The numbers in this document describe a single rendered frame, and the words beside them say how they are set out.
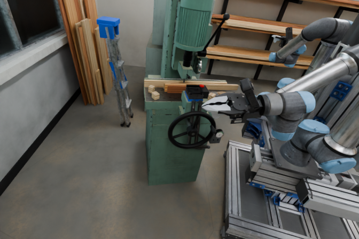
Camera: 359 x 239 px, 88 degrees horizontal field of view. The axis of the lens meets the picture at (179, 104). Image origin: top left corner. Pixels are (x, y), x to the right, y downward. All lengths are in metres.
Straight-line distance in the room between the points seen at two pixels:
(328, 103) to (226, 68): 2.84
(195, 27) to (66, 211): 1.58
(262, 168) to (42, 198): 1.62
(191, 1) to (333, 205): 1.22
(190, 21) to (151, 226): 1.43
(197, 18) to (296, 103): 0.65
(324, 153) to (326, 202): 0.32
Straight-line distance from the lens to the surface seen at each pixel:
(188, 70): 1.20
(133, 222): 1.68
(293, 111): 0.71
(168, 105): 1.17
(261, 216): 1.67
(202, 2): 1.07
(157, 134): 1.32
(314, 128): 1.07
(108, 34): 1.85
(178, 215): 1.71
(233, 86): 1.44
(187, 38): 1.11
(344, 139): 0.98
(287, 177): 1.26
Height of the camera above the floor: 1.54
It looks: 34 degrees down
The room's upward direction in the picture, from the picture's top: 9 degrees clockwise
